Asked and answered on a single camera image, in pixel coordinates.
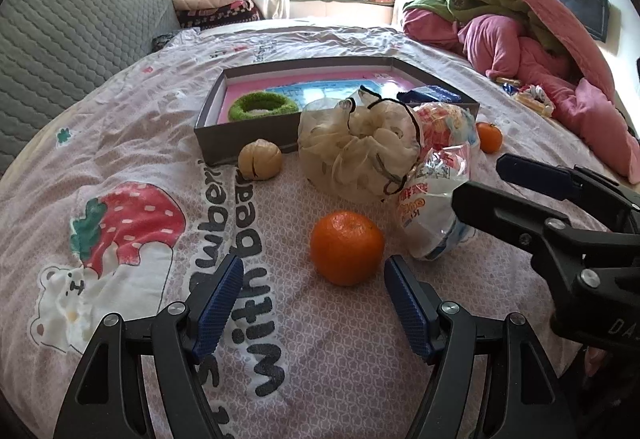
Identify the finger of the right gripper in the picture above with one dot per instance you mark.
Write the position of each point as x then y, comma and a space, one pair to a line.
560, 181
511, 219

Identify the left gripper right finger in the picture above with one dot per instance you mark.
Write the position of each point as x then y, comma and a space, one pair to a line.
521, 397

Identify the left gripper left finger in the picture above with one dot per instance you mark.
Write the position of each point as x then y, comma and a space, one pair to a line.
107, 398

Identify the small orange mandarin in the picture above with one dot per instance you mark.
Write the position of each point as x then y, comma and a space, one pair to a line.
491, 138

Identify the red white snack bag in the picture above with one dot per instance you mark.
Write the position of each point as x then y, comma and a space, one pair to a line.
424, 211

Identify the red blue snack bag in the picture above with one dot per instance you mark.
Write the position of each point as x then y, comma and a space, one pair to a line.
444, 125

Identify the blue snack packet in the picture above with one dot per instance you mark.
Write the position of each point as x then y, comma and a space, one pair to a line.
428, 93

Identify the beige organza scrunchie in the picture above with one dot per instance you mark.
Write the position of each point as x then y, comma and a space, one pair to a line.
361, 148

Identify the large orange mandarin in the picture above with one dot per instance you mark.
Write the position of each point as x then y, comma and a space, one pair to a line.
346, 248

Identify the tan walnut ball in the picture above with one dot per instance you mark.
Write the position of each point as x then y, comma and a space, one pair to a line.
260, 160

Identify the person's right hand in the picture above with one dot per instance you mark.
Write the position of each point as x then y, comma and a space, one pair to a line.
593, 360

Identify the pink quilt pile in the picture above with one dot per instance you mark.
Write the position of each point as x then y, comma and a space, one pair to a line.
497, 47

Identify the wrapped biscuit snacks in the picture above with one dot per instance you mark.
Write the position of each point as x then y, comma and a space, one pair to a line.
531, 96

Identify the green blanket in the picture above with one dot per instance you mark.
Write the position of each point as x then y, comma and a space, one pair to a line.
463, 11

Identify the pink strawberry bedsheet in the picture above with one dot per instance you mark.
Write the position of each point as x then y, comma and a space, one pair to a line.
112, 209

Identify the grey shallow cardboard box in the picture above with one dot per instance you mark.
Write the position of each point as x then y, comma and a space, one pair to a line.
304, 81

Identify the dark cloth by headboard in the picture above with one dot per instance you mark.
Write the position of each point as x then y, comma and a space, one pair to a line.
161, 41

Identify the grey quilted headboard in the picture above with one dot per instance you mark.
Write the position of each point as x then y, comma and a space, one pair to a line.
55, 52

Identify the stack of folded blankets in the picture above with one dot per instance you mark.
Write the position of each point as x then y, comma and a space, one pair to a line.
207, 14

